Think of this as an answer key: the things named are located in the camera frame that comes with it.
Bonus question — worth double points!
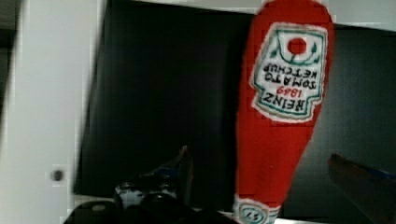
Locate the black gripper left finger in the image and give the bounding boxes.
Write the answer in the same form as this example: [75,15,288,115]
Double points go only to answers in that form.
[64,147,237,224]

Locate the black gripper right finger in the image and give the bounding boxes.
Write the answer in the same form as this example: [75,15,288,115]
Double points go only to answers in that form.
[328,153,396,224]

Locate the red plush ketchup bottle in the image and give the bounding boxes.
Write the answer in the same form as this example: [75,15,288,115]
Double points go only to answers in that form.
[233,0,334,224]

